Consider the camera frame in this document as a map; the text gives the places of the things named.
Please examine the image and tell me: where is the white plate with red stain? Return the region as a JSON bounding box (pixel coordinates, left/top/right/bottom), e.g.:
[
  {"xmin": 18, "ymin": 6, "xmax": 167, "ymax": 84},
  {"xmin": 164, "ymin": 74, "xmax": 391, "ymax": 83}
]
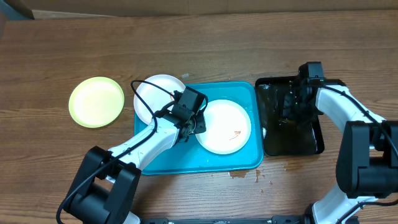
[{"xmin": 134, "ymin": 74, "xmax": 185, "ymax": 124}]

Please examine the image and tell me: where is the yellow round plate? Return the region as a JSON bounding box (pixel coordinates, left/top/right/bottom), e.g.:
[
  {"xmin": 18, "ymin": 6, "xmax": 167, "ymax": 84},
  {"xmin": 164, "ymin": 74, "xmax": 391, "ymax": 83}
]
[{"xmin": 68, "ymin": 77, "xmax": 124, "ymax": 128}]

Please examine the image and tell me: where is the black water tray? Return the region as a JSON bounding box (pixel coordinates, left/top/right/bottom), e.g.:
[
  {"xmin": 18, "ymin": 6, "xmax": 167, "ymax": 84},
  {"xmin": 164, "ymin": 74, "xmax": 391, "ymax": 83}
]
[{"xmin": 255, "ymin": 76, "xmax": 325, "ymax": 157}]

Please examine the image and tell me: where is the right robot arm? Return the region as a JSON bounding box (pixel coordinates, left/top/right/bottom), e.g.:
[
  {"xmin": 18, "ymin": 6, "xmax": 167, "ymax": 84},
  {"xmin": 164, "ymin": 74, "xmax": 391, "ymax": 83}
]
[{"xmin": 278, "ymin": 62, "xmax": 397, "ymax": 223}]

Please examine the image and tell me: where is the blue plastic tray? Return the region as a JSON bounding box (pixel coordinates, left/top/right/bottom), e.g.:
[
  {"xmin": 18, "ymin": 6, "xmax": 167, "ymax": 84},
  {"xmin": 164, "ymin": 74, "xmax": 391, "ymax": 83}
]
[{"xmin": 142, "ymin": 81, "xmax": 264, "ymax": 175}]

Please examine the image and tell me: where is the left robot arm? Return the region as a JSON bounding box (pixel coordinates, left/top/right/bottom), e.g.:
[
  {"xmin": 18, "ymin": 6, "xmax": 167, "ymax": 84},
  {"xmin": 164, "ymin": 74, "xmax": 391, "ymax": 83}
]
[{"xmin": 56, "ymin": 105, "xmax": 206, "ymax": 223}]

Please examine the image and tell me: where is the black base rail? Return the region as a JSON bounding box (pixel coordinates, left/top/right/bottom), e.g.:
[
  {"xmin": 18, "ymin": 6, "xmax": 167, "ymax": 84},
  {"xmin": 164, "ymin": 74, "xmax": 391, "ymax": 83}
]
[{"xmin": 141, "ymin": 215, "xmax": 311, "ymax": 224}]

